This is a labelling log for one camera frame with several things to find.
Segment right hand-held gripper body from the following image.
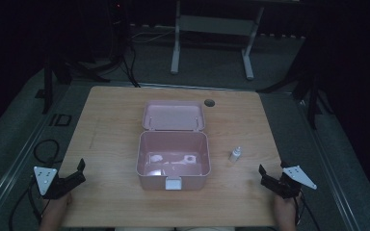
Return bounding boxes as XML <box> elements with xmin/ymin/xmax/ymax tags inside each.
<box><xmin>259</xmin><ymin>165</ymin><xmax>318</xmax><ymax>200</ymax></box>

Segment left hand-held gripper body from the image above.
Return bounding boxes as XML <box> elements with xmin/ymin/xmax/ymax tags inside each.
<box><xmin>33</xmin><ymin>166</ymin><xmax>78</xmax><ymax>200</ymax></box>

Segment small white bottle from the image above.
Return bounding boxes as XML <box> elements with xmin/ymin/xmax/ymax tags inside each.
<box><xmin>228</xmin><ymin>145</ymin><xmax>243</xmax><ymax>164</ymax></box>

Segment pink storage box with lid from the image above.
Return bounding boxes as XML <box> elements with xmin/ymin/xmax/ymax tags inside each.
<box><xmin>135</xmin><ymin>99</ymin><xmax>212</xmax><ymax>192</ymax></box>

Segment person's left hand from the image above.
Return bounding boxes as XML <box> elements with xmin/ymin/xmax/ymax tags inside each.
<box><xmin>43</xmin><ymin>192</ymin><xmax>73</xmax><ymax>217</ymax></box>

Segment person's right hand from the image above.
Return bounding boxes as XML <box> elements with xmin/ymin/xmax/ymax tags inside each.
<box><xmin>273</xmin><ymin>192</ymin><xmax>302</xmax><ymax>219</ymax></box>

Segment white packet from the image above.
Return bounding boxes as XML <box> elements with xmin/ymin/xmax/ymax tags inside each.
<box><xmin>146</xmin><ymin>168</ymin><xmax>166</xmax><ymax>177</ymax></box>

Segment black tripod stand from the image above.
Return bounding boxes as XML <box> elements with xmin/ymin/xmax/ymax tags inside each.
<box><xmin>34</xmin><ymin>47</ymin><xmax>112</xmax><ymax>116</ymax></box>
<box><xmin>255</xmin><ymin>38</ymin><xmax>335</xmax><ymax>131</ymax></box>

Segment person's light clothing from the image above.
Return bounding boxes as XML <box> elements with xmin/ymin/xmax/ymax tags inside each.
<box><xmin>114</xmin><ymin>226</ymin><xmax>236</xmax><ymax>231</ymax></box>

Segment white metal stand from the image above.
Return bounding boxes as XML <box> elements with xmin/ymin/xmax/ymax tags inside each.
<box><xmin>170</xmin><ymin>0</ymin><xmax>266</xmax><ymax>81</ymax></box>

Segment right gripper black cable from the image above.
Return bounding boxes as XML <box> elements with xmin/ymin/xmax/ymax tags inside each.
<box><xmin>293</xmin><ymin>190</ymin><xmax>323</xmax><ymax>231</ymax></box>

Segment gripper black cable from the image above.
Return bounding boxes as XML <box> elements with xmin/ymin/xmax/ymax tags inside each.
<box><xmin>8</xmin><ymin>174</ymin><xmax>46</xmax><ymax>231</ymax></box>
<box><xmin>293</xmin><ymin>190</ymin><xmax>323</xmax><ymax>231</ymax></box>

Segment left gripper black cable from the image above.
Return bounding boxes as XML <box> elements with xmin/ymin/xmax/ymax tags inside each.
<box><xmin>8</xmin><ymin>174</ymin><xmax>46</xmax><ymax>231</ymax></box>

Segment black floor cable loop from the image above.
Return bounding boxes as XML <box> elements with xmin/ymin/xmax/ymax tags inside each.
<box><xmin>33</xmin><ymin>139</ymin><xmax>64</xmax><ymax>166</ymax></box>

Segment black rectangular floor frame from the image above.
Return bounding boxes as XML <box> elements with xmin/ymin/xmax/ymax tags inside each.
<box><xmin>48</xmin><ymin>113</ymin><xmax>73</xmax><ymax>127</ymax></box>

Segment black cables by stand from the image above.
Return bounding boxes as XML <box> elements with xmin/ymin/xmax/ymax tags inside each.
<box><xmin>107</xmin><ymin>3</ymin><xmax>143</xmax><ymax>89</ymax></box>

